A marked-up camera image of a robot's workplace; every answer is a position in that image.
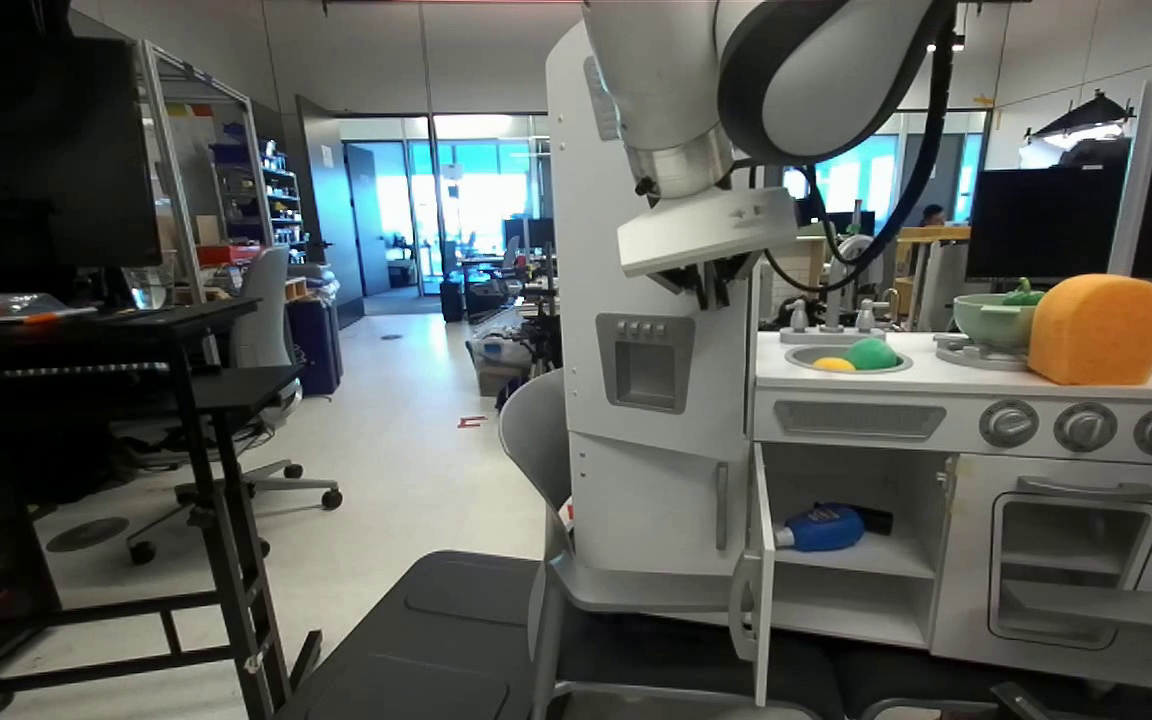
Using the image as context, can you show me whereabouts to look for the white slanted post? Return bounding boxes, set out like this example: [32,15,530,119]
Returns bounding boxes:
[1109,78,1152,275]

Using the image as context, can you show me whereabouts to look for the blue bottle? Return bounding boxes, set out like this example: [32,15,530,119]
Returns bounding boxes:
[773,503,873,556]

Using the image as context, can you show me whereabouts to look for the white small cabinet door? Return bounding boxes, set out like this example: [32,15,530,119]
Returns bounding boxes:
[733,441,780,713]

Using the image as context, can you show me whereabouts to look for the white shelf rack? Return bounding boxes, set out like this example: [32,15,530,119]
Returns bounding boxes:
[134,36,281,304]

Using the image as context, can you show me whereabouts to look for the black metal desk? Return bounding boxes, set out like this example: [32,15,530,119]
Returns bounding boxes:
[0,295,328,720]

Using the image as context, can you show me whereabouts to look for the grey plastic chair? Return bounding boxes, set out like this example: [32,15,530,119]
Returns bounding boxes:
[497,368,579,720]

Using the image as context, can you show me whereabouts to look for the white door with grey handle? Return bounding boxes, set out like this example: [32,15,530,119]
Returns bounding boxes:
[569,433,752,581]

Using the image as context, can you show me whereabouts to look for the black computer monitor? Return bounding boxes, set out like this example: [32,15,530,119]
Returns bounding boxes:
[968,156,1152,285]

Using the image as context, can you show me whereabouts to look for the grey sink basin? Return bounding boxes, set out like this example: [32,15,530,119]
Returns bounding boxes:
[777,338,915,380]

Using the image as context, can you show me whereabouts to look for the grey office chair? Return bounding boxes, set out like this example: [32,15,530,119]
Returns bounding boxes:
[120,245,348,569]

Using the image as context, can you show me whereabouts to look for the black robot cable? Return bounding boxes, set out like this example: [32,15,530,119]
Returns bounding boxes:
[752,23,964,302]

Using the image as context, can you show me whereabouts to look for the grey burner grate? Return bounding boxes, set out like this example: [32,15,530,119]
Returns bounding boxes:
[934,333,1047,373]

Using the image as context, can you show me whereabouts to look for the white oven door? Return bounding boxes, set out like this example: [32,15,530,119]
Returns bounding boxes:
[938,453,1152,690]

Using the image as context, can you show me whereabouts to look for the grey toy faucet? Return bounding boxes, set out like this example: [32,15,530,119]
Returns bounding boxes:
[777,237,893,350]

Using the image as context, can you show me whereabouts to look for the dark blue bin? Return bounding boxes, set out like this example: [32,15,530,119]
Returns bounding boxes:
[288,295,348,401]

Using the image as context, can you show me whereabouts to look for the white toy kitchen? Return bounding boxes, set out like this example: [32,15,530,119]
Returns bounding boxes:
[543,15,1152,696]

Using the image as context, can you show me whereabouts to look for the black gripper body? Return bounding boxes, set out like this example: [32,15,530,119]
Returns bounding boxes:
[659,258,755,313]

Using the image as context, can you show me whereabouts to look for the pale green toy pot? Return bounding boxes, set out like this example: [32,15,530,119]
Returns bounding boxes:
[949,275,1053,359]

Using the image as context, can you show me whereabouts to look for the white arched cabinet door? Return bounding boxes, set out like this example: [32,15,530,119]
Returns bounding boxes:
[543,15,759,465]

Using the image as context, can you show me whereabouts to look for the orange plush toy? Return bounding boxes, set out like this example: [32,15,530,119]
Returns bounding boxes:
[1026,272,1152,394]

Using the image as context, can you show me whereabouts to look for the large black screen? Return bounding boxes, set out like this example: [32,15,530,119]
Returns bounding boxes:
[0,23,168,304]

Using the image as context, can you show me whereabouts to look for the green toy bell pepper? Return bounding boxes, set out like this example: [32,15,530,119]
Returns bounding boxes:
[994,272,1053,313]

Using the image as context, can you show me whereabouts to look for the green plush ball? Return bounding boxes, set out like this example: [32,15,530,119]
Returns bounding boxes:
[850,338,907,378]

